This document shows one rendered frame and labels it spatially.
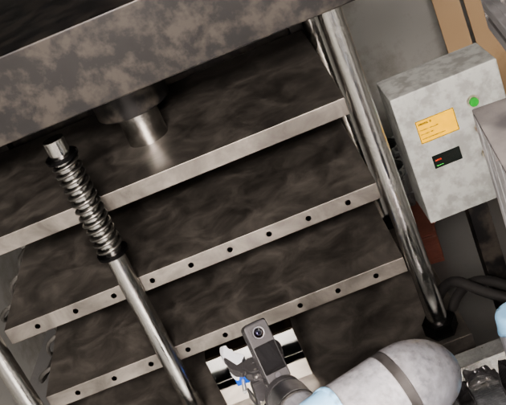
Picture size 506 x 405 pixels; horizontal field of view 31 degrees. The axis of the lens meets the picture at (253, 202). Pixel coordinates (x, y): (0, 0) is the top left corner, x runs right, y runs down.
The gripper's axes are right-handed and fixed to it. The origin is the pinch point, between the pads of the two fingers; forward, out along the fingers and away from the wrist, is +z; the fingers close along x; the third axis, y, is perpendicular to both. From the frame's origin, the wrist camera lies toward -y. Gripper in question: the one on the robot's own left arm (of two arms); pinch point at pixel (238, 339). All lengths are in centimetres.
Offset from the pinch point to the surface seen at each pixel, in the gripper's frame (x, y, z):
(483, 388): 55, 45, 7
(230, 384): 13, 59, 73
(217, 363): 11, 50, 73
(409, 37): 206, 42, 265
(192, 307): 13, 40, 91
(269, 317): 28, 40, 68
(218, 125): 34, -13, 83
